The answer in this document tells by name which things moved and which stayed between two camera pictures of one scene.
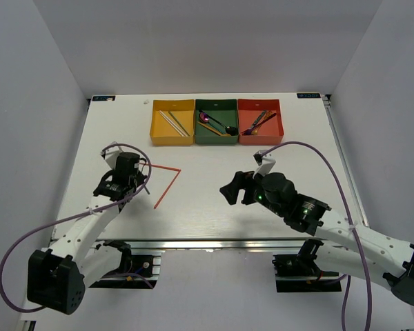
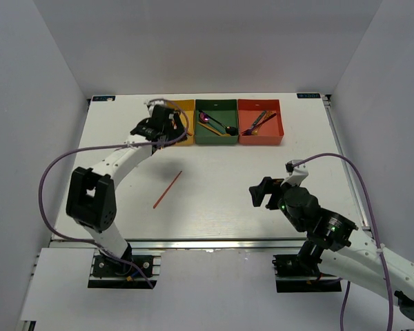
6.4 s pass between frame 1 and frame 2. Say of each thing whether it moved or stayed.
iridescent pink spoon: stayed
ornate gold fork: stayed
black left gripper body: moved
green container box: stayed
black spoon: stayed
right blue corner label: stayed
